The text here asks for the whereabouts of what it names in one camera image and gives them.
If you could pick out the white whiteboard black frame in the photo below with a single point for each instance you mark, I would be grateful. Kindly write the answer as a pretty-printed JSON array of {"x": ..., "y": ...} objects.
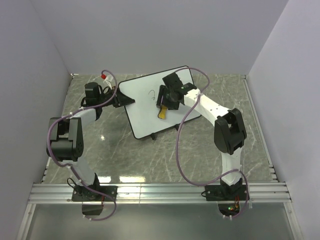
[{"x": 143, "y": 113}]

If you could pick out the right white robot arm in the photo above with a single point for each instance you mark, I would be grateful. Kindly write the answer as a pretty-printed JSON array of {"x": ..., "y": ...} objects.
[{"x": 229, "y": 132}]

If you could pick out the aluminium mounting rail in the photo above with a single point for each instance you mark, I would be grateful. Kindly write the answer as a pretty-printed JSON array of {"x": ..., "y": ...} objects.
[{"x": 157, "y": 193}]

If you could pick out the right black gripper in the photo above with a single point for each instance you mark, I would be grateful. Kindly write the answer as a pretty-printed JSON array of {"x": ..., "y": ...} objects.
[{"x": 162, "y": 92}]

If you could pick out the left black whiteboard foot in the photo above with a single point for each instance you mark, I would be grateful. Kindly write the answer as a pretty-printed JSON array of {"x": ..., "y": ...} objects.
[{"x": 153, "y": 136}]

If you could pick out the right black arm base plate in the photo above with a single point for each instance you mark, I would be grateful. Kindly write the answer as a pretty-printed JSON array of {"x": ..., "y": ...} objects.
[{"x": 215, "y": 193}]

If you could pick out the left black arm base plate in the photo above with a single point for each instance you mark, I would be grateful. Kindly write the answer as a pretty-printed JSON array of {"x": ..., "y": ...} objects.
[{"x": 82, "y": 194}]

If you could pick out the yellow bone-shaped eraser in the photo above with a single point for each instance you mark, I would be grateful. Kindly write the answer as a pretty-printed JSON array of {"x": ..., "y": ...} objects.
[{"x": 162, "y": 112}]

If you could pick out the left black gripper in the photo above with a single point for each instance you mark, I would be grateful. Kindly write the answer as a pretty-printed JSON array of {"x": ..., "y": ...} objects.
[{"x": 121, "y": 100}]

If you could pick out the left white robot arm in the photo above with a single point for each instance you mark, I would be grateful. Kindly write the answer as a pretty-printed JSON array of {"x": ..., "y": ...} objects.
[{"x": 65, "y": 140}]

